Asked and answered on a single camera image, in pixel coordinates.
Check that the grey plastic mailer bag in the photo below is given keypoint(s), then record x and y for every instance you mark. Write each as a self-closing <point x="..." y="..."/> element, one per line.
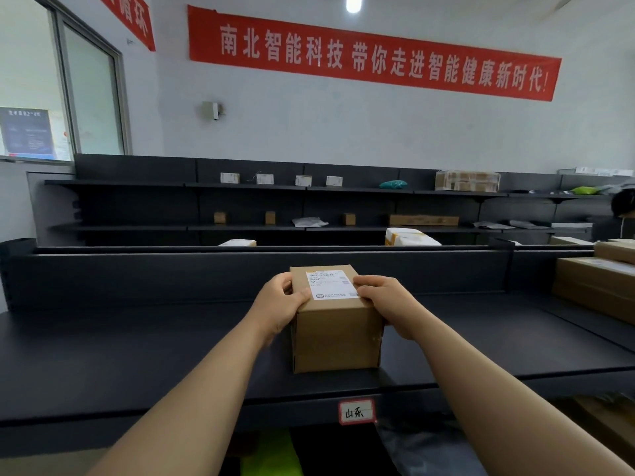
<point x="309" y="222"/>

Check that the small cardboard box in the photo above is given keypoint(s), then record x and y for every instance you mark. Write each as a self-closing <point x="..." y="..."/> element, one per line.
<point x="615" y="251"/>

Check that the black wall shelf unit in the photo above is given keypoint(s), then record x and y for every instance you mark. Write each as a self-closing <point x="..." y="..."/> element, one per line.
<point x="149" y="208"/>

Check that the green plastic parcel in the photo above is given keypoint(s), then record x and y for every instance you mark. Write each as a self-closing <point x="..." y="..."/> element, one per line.
<point x="585" y="190"/>

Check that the short red banner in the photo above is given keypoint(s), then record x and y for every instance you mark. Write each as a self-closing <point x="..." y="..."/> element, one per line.
<point x="131" y="14"/>

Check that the large flat cardboard box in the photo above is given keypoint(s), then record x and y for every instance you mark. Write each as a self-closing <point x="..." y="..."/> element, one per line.
<point x="595" y="287"/>

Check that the flat white labelled box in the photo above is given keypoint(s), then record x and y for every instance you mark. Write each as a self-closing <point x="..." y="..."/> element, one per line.
<point x="238" y="242"/>

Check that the plastic wrapped cardboard box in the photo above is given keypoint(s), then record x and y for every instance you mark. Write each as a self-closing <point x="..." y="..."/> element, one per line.
<point x="467" y="181"/>

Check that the dark grey sorting shelf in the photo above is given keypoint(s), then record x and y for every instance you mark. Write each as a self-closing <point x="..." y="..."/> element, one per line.
<point x="124" y="351"/>

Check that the teal plastic parcel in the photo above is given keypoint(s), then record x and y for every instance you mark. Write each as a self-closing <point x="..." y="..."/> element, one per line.
<point x="394" y="184"/>

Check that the white parcel with yellow tape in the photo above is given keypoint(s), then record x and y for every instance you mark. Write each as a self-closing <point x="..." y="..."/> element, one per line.
<point x="409" y="237"/>

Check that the grey flat mailer bag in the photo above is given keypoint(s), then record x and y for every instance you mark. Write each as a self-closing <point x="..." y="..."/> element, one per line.
<point x="492" y="225"/>
<point x="528" y="224"/>

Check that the person's right forearm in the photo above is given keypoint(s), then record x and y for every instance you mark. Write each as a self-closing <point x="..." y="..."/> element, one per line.
<point x="496" y="406"/>

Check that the dark blue poster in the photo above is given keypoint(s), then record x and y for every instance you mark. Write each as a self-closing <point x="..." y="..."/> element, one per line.
<point x="27" y="133"/>

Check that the grey wall emergency lamp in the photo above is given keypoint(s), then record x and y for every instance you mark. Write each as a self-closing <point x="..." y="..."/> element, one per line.
<point x="213" y="110"/>

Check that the flat white boxes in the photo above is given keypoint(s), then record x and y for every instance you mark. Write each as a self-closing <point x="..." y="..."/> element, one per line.
<point x="603" y="171"/>

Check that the brown cardboard carton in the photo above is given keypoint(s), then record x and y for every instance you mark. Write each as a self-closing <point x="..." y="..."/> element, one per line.
<point x="603" y="421"/>

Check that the person's left thumb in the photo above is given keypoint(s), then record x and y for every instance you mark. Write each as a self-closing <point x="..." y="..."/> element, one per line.
<point x="300" y="300"/>

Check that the person's right thumb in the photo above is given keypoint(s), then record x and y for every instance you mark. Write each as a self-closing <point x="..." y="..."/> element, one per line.
<point x="366" y="293"/>

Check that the aluminium frame window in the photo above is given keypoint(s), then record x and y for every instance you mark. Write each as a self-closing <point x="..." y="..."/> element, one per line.
<point x="74" y="89"/>

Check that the red framed shelf label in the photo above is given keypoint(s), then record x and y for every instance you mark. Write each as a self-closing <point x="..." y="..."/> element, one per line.
<point x="356" y="411"/>

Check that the cardboard box with white label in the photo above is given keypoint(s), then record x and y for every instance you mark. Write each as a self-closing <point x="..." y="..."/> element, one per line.
<point x="335" y="332"/>

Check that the long red banner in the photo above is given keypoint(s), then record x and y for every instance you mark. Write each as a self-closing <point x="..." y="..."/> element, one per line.
<point x="377" y="54"/>

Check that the long flat cardboard box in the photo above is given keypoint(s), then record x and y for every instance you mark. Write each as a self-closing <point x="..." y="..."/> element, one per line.
<point x="424" y="220"/>

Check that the person's left forearm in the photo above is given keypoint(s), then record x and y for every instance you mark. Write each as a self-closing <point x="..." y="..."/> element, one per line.
<point x="198" y="406"/>

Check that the person's right hand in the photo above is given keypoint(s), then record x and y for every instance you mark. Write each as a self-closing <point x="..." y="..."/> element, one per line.
<point x="394" y="307"/>

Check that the white ceiling light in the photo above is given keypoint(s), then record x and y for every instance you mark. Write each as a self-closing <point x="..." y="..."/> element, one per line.
<point x="353" y="2"/>

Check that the person's left hand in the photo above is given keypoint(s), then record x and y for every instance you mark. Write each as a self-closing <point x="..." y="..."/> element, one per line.
<point x="273" y="307"/>

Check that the grey plastic sack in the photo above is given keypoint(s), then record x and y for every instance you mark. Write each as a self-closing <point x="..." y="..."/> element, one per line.
<point x="426" y="451"/>

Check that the bright green bag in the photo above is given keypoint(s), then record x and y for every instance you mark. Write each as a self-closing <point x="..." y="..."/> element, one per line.
<point x="272" y="456"/>

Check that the small brown box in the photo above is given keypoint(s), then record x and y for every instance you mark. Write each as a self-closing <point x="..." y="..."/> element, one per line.
<point x="220" y="218"/>
<point x="270" y="218"/>
<point x="349" y="219"/>

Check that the small white box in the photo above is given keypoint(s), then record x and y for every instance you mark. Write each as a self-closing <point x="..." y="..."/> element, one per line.
<point x="334" y="181"/>
<point x="229" y="177"/>
<point x="265" y="178"/>
<point x="303" y="180"/>

